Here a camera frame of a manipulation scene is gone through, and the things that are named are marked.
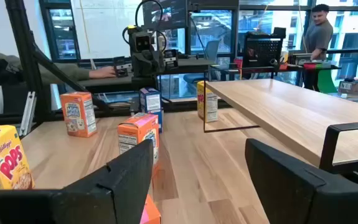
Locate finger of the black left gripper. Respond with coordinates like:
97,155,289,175
113,56,133,78
163,49,180,71

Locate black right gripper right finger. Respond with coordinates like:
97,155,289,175
245,138,358,224

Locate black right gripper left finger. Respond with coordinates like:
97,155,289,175
0,139,154,224

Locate blue Frosted Flakes cereal box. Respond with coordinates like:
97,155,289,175
138,86,164,134

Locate yellow Pops cereal box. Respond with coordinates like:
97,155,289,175
196,80,219,123
0,124,35,190

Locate orange Mini Wheats cereal box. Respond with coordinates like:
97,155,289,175
117,112,161,178
59,91,98,138
139,194,163,224

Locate dark grey desk top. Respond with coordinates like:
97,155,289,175
77,58,219,93

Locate person's hand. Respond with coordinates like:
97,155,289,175
88,66,117,79

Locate blue grey office chair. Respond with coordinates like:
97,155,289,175
183,39,222,85

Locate dark computer monitor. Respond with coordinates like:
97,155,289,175
141,0,188,31

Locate black plastic crate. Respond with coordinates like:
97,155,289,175
243,27,287,68

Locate green plastic chair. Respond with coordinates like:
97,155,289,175
317,68,338,94

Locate grey labelled box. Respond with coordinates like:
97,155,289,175
337,80,358,96

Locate person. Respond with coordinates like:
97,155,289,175
301,3,335,91

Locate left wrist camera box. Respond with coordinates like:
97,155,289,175
133,30,153,53

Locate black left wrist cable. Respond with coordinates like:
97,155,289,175
121,0,167,44

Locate wooden shelf with black frame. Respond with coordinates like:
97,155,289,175
202,65,358,175

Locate black metal rig frame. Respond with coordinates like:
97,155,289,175
0,0,232,125

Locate silver aluminium bracket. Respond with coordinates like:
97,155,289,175
19,91,38,137

